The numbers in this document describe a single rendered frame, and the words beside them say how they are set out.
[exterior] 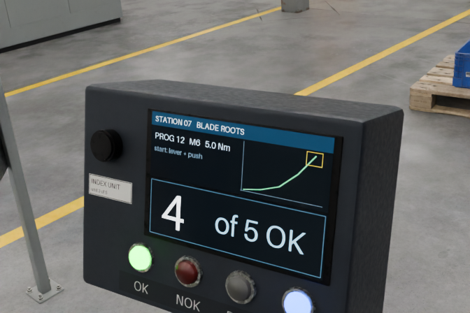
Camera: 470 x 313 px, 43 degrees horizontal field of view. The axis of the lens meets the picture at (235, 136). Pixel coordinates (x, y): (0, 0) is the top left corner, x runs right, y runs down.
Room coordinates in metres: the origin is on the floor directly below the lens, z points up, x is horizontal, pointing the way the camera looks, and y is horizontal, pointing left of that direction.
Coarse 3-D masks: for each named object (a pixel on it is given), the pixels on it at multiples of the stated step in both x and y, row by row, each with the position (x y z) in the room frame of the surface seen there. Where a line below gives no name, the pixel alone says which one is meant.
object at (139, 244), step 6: (132, 246) 0.44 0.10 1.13; (138, 246) 0.44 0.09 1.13; (144, 246) 0.44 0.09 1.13; (132, 252) 0.44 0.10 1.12; (138, 252) 0.43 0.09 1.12; (144, 252) 0.43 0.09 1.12; (150, 252) 0.43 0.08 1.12; (132, 258) 0.44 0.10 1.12; (138, 258) 0.43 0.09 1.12; (144, 258) 0.43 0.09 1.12; (150, 258) 0.43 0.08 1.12; (132, 264) 0.43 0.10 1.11; (138, 264) 0.43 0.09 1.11; (144, 264) 0.43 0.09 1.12; (150, 264) 0.43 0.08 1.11; (138, 270) 0.44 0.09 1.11; (144, 270) 0.43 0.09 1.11
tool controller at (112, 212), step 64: (128, 128) 0.47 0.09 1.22; (192, 128) 0.44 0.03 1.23; (256, 128) 0.41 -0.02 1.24; (320, 128) 0.39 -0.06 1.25; (384, 128) 0.41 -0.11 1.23; (128, 192) 0.46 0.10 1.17; (256, 192) 0.40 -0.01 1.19; (320, 192) 0.37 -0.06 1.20; (384, 192) 0.41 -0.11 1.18; (128, 256) 0.45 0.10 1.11; (192, 256) 0.42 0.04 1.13; (256, 256) 0.39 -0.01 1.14; (320, 256) 0.36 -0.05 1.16; (384, 256) 0.42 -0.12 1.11
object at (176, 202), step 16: (160, 192) 0.44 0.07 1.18; (176, 192) 0.43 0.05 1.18; (192, 192) 0.43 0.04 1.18; (160, 208) 0.44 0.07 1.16; (176, 208) 0.43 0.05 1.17; (192, 208) 0.42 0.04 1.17; (160, 224) 0.44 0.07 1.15; (176, 224) 0.43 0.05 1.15; (192, 224) 0.42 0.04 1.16; (192, 240) 0.42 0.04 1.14
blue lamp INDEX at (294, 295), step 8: (296, 288) 0.36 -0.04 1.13; (288, 296) 0.36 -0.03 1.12; (296, 296) 0.36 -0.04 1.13; (304, 296) 0.36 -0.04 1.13; (312, 296) 0.36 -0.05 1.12; (288, 304) 0.36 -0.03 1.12; (296, 304) 0.35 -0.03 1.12; (304, 304) 0.35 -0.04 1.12; (312, 304) 0.35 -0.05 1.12; (288, 312) 0.36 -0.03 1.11; (296, 312) 0.35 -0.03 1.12; (304, 312) 0.35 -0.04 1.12; (312, 312) 0.35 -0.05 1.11
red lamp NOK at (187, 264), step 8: (184, 256) 0.42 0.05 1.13; (176, 264) 0.42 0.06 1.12; (184, 264) 0.41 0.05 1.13; (192, 264) 0.41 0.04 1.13; (176, 272) 0.41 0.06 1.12; (184, 272) 0.41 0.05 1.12; (192, 272) 0.40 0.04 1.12; (200, 272) 0.41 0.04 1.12; (184, 280) 0.41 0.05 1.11; (192, 280) 0.40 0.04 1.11; (200, 280) 0.40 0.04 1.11
